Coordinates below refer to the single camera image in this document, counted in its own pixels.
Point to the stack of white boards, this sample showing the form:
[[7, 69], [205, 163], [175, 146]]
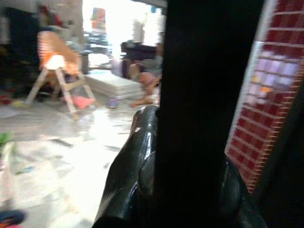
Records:
[[111, 85]]

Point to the blue and red slipper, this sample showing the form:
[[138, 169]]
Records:
[[10, 218]]

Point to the colourful wall poster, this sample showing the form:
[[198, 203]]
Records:
[[98, 17]]

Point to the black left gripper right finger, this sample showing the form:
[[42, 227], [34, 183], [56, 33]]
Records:
[[234, 202]]

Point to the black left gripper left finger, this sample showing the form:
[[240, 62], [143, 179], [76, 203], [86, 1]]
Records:
[[133, 171]]

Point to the green toy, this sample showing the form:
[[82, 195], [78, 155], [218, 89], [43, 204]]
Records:
[[5, 139]]

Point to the small blue cup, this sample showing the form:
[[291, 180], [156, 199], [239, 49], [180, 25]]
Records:
[[113, 102]]

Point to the pink cloth item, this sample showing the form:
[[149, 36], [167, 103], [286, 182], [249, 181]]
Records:
[[83, 101]]

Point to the wooden high chair orange seat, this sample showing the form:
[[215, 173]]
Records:
[[59, 64]]

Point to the dark low cabinet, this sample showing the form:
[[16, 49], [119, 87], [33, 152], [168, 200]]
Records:
[[137, 53]]

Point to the seated person in grey shirt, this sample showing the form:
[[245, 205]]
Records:
[[149, 69]]

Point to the white cylindrical container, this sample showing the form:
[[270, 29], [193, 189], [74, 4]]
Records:
[[138, 31]]

